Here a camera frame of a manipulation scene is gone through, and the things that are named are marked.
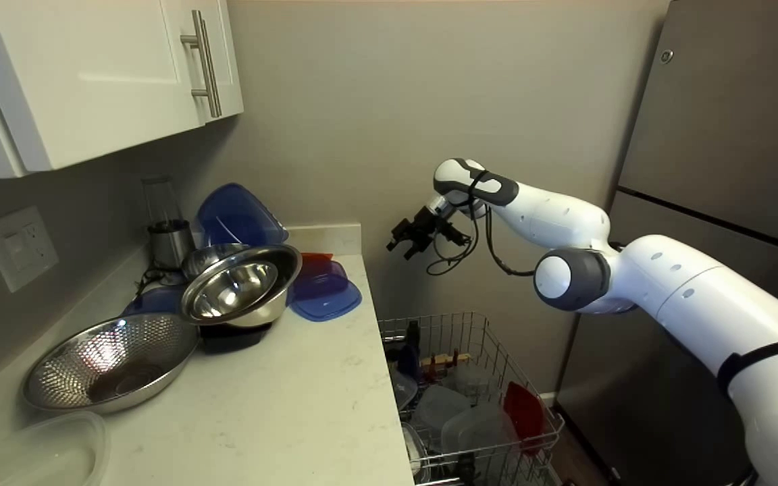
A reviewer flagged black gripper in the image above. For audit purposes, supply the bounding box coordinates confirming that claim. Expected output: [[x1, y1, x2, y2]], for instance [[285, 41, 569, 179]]
[[384, 203, 463, 265]]

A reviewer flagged red lid on counter stack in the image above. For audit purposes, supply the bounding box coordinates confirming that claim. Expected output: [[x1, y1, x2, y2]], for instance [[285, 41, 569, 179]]
[[297, 250, 347, 280]]

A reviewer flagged red-orange lid in rack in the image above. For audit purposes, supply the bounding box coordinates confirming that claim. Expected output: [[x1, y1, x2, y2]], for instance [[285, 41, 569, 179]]
[[501, 380, 551, 456]]

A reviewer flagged dark bottle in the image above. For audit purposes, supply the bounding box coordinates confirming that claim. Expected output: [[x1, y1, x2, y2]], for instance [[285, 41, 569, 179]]
[[385, 318, 424, 383]]

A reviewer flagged wooden spatula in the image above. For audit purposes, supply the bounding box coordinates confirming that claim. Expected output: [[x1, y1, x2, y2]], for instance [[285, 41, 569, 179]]
[[420, 350, 474, 372]]

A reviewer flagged blue plastic bowl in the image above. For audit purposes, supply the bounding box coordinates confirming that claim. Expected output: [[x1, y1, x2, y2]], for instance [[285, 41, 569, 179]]
[[192, 182, 292, 253]]

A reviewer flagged shiny steel mixing bowl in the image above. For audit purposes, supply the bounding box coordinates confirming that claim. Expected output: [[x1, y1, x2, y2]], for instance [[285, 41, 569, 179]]
[[174, 242, 305, 333]]

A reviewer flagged large clear plastic container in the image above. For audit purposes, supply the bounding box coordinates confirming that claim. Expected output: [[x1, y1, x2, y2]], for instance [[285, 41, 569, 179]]
[[404, 383, 519, 465]]

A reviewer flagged blender with steel base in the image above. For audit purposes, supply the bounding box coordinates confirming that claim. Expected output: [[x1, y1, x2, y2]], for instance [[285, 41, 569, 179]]
[[138, 173, 199, 276]]

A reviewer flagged steel mesh colander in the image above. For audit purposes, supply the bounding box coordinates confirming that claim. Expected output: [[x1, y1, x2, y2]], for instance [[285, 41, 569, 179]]
[[20, 311, 203, 418]]

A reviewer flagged steel refrigerator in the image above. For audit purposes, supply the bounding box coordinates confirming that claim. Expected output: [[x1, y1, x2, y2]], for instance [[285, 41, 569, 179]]
[[552, 0, 778, 486]]

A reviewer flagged clear plastic tub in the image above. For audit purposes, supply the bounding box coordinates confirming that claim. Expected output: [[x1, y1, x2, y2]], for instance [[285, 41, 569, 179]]
[[0, 410, 107, 486]]

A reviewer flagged wire dishwasher rack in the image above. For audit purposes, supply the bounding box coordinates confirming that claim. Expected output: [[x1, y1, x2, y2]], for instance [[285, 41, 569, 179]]
[[377, 311, 567, 486]]

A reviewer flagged steel cabinet handle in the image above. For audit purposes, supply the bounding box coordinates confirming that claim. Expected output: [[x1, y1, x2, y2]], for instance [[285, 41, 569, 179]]
[[178, 7, 226, 121]]

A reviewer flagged white wall cabinet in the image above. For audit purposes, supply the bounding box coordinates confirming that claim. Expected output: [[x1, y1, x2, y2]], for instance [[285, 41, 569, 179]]
[[0, 0, 246, 182]]

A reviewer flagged white wall outlet plate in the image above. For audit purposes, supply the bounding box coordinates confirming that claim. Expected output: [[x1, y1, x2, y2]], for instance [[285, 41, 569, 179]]
[[0, 205, 61, 298]]

